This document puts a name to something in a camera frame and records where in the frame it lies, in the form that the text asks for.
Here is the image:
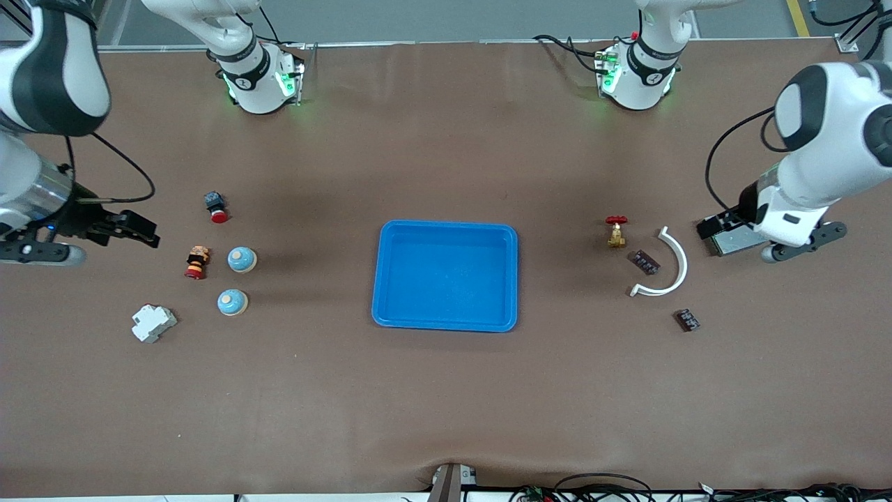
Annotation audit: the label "blue plastic tray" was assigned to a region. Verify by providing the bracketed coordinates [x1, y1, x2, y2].
[371, 220, 519, 333]

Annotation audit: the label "grey metal box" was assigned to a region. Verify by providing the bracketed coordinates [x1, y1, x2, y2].
[709, 225, 769, 257]

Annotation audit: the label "white curved plastic piece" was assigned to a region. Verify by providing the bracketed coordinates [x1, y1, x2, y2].
[629, 226, 689, 298]

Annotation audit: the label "red orange black push button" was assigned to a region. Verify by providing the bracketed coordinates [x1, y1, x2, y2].
[184, 245, 211, 280]

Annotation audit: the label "white circuit breaker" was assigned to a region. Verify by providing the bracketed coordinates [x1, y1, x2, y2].
[131, 304, 178, 344]

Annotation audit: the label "brown table mat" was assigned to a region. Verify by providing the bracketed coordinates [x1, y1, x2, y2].
[0, 38, 892, 498]

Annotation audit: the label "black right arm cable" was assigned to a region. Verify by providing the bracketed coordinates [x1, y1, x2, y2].
[65, 131, 156, 205]

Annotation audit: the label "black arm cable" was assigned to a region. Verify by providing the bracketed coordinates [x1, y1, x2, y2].
[705, 106, 792, 212]
[65, 131, 156, 205]

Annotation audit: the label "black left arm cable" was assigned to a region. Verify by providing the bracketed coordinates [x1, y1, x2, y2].
[705, 106, 792, 212]

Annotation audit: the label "aluminium frame post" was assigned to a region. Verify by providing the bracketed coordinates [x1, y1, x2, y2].
[808, 0, 892, 54]
[0, 0, 32, 39]

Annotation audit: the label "black cable bundle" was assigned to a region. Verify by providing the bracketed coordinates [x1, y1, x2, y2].
[509, 473, 892, 502]

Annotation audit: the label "metal bracket at table edge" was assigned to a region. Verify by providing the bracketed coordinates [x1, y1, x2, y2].
[428, 463, 479, 502]

